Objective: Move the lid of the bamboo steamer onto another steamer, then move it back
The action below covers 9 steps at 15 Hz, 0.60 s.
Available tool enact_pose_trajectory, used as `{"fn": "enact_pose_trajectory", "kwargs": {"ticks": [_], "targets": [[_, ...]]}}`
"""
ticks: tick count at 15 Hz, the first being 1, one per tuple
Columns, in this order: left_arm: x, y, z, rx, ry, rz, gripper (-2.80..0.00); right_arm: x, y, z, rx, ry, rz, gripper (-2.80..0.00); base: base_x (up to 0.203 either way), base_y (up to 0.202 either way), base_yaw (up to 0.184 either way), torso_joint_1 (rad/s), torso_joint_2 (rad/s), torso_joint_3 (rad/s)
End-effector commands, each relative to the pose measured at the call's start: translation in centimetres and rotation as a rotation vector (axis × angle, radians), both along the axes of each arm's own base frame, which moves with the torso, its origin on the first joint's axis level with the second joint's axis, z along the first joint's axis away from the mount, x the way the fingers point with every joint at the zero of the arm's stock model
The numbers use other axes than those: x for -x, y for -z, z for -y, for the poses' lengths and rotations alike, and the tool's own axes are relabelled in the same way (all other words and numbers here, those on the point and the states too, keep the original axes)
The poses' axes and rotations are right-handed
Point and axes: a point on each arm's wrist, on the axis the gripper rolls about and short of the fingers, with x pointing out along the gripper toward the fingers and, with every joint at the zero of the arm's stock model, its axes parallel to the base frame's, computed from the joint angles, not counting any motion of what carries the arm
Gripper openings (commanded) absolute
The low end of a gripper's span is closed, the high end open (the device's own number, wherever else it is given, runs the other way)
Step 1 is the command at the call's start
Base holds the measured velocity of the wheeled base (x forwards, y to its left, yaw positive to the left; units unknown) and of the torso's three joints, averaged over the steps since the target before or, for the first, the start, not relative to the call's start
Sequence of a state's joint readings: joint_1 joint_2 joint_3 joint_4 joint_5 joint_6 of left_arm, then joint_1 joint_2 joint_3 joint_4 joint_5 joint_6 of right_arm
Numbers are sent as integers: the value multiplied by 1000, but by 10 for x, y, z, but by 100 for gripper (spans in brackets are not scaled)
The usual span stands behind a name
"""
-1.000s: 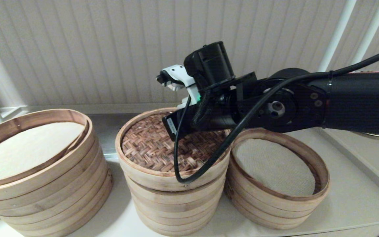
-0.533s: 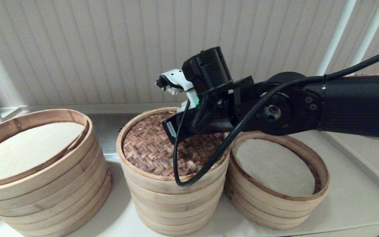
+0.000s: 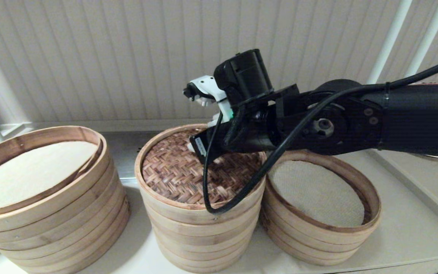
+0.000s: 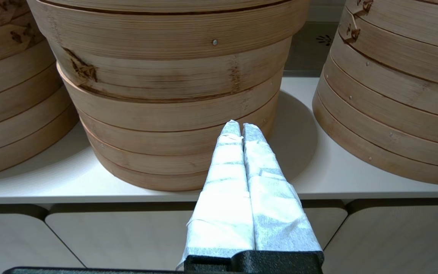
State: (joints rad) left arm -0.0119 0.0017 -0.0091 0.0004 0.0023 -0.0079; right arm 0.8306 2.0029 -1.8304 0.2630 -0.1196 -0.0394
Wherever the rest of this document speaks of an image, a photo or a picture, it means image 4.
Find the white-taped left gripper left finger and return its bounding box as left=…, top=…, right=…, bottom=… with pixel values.
left=177, top=120, right=256, bottom=269

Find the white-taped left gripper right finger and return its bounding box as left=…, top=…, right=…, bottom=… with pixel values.
left=242, top=123, right=324, bottom=252

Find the beige cabinet door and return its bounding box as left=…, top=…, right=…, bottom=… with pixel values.
left=0, top=205, right=86, bottom=269
left=46, top=202, right=348, bottom=271
left=322, top=200, right=438, bottom=274

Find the stainless steel vent panel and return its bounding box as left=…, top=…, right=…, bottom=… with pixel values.
left=284, top=22, right=344, bottom=78

